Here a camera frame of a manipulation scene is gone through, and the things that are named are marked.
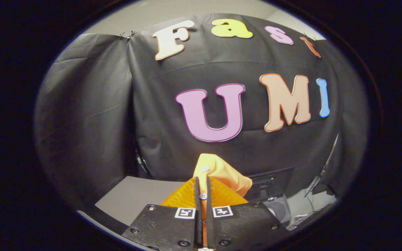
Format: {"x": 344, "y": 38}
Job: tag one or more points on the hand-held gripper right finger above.
{"x": 209, "y": 209}

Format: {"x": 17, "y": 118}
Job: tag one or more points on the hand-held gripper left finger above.
{"x": 197, "y": 209}

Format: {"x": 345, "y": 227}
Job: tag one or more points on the orange buttoned garment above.
{"x": 222, "y": 170}

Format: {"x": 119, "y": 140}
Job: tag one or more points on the grey and white cabinet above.
{"x": 134, "y": 198}

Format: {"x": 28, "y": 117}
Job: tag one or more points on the black backdrop cloth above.
{"x": 117, "y": 122}

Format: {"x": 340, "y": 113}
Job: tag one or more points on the thin black stand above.
{"x": 332, "y": 153}

